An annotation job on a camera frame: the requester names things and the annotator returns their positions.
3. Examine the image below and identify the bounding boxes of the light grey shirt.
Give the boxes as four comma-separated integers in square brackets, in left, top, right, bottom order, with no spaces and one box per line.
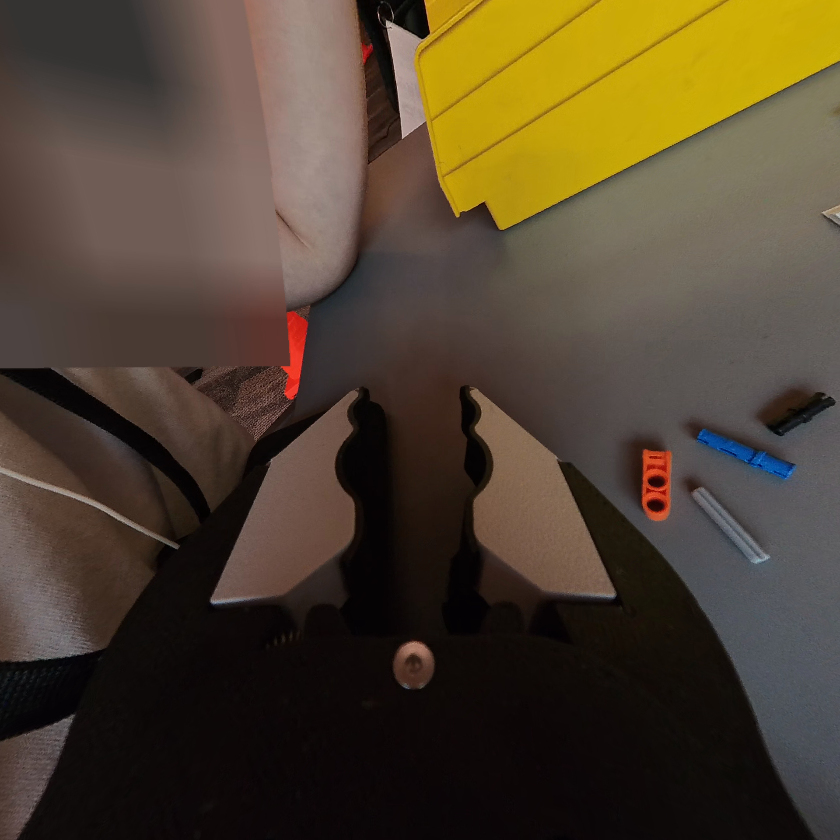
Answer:
[0,367,257,840]

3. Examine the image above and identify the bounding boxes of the orange traffic cone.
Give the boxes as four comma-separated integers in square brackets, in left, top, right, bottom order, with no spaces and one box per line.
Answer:
[283,310,311,400]

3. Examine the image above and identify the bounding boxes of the light grey toy axle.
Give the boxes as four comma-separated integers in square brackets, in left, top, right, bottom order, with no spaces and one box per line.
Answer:
[690,486,771,566]

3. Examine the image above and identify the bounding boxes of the small orange toy beam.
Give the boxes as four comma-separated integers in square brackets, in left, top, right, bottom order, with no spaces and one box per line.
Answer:
[640,448,673,522]

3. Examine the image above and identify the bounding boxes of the person's left forearm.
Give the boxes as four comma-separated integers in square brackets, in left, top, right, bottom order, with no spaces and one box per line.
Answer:
[245,0,370,309]

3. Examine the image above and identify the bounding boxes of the black toy pin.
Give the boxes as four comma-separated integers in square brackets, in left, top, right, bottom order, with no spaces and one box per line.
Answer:
[766,391,837,437]

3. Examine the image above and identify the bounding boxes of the black lanyard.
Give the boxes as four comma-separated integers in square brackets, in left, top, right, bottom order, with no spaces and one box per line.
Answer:
[0,369,212,742]

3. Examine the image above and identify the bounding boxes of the blue toy pin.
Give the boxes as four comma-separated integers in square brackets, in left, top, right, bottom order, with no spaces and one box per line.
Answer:
[696,428,798,480]

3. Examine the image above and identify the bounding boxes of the thin white cord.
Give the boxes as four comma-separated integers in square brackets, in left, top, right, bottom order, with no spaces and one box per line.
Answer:
[0,465,181,551]

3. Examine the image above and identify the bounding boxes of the white paper sheet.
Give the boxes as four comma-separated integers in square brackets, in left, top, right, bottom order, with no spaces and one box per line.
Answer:
[384,18,427,140]

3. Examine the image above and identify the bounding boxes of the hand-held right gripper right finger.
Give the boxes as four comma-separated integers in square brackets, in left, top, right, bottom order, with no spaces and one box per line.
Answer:
[459,385,619,622]

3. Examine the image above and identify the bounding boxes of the yellow plastic bin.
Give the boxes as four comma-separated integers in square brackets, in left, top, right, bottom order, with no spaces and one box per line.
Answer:
[413,0,840,231]

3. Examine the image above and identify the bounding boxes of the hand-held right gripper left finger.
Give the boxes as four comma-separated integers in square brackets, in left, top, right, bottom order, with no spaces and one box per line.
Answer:
[209,386,372,614]

